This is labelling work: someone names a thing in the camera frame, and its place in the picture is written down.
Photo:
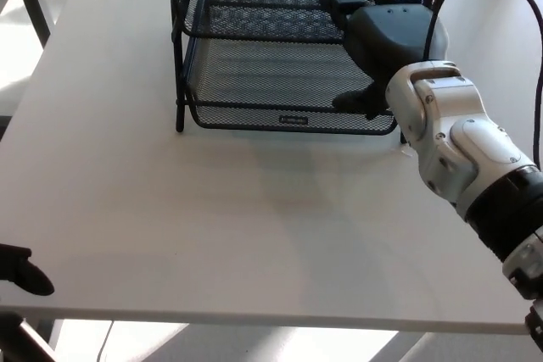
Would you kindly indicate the black metal organizer frame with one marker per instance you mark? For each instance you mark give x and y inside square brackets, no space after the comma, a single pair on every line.
[180,120]

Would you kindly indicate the black mesh tray with label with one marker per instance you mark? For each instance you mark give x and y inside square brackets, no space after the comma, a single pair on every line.
[263,78]

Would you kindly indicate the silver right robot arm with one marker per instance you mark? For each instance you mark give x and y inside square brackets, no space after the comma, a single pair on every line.
[441,124]

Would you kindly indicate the grey table leg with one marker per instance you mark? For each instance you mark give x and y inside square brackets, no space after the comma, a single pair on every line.
[52,334]

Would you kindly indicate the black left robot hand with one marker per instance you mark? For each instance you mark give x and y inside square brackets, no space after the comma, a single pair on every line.
[29,277]

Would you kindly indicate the dark brown stand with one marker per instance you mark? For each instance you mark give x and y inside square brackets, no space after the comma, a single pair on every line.
[21,341]

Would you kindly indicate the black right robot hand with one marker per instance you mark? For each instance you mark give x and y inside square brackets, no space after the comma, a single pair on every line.
[390,35]

